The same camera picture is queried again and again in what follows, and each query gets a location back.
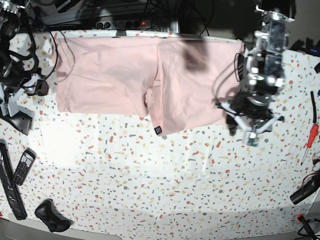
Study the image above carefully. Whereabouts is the black rubber tube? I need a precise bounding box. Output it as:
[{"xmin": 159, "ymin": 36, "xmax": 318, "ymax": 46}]
[{"xmin": 310, "ymin": 91, "xmax": 317, "ymax": 124}]

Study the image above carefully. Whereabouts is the pink T-shirt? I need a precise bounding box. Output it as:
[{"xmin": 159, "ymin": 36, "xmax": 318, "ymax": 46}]
[{"xmin": 56, "ymin": 36, "xmax": 245, "ymax": 136}]

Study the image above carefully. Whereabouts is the long black bar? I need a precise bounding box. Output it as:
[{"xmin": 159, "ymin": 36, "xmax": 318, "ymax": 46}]
[{"xmin": 0, "ymin": 139, "xmax": 28, "ymax": 221}]

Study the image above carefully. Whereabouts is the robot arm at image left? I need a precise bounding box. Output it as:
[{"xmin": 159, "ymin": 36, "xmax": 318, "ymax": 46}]
[{"xmin": 0, "ymin": 0, "xmax": 49, "ymax": 97}]

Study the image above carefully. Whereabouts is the terrazzo pattern table cover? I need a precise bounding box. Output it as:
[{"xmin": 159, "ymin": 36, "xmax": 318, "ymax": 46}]
[{"xmin": 0, "ymin": 29, "xmax": 320, "ymax": 240}]

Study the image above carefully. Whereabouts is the black game controller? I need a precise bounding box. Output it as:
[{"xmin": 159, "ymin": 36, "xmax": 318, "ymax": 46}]
[{"xmin": 34, "ymin": 198, "xmax": 73, "ymax": 233}]

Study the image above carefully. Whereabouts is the red and black plug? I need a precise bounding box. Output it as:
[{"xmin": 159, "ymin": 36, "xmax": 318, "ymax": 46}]
[{"xmin": 296, "ymin": 214, "xmax": 317, "ymax": 240}]

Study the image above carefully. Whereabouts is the red handled screwdriver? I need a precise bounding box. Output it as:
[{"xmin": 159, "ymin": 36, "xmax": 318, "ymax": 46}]
[{"xmin": 300, "ymin": 123, "xmax": 319, "ymax": 166}]

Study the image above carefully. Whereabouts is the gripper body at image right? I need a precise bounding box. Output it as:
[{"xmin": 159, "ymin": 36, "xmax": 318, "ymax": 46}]
[{"xmin": 228, "ymin": 92, "xmax": 272, "ymax": 114}]

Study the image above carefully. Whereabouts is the black cylinder with red wires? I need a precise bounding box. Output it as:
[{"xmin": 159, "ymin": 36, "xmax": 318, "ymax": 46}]
[{"xmin": 290, "ymin": 177, "xmax": 320, "ymax": 205}]

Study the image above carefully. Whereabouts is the black cordless phone handset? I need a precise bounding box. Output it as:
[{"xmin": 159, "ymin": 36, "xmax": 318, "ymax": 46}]
[{"xmin": 13, "ymin": 147, "xmax": 37, "ymax": 186}]

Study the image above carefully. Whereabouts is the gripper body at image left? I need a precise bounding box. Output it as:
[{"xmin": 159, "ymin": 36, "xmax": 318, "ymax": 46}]
[{"xmin": 0, "ymin": 66, "xmax": 42, "ymax": 94}]

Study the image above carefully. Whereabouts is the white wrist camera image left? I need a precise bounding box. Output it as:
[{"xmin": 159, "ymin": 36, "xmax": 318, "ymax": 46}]
[{"xmin": 0, "ymin": 73, "xmax": 44, "ymax": 117}]

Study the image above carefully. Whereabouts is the black power strip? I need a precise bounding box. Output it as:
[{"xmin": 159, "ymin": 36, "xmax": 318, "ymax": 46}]
[{"xmin": 92, "ymin": 20, "xmax": 151, "ymax": 31}]

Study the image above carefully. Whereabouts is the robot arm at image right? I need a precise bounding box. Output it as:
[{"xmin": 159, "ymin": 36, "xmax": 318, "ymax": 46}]
[{"xmin": 219, "ymin": 0, "xmax": 296, "ymax": 136}]

